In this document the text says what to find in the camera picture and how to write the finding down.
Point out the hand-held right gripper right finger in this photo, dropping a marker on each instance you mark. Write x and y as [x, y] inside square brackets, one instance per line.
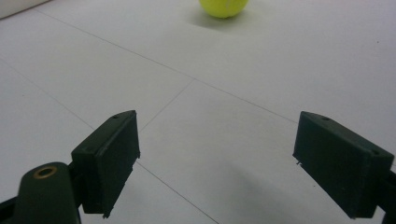
[342, 165]

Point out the yellow tennis ball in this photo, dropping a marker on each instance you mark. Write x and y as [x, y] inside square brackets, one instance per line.
[223, 6]

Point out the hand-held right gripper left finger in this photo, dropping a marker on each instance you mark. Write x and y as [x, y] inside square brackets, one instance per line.
[107, 161]

